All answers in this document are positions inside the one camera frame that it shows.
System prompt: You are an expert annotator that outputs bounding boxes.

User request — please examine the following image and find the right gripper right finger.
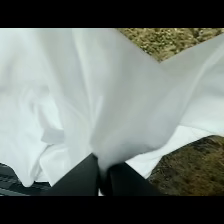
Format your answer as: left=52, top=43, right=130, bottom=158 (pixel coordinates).
left=99, top=161, right=163, bottom=197

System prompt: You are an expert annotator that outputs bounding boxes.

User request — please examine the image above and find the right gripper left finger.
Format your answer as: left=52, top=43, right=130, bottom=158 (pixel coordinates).
left=49, top=153, right=100, bottom=197

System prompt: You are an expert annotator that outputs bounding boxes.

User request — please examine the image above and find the white garment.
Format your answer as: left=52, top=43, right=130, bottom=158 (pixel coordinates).
left=0, top=28, right=224, bottom=188

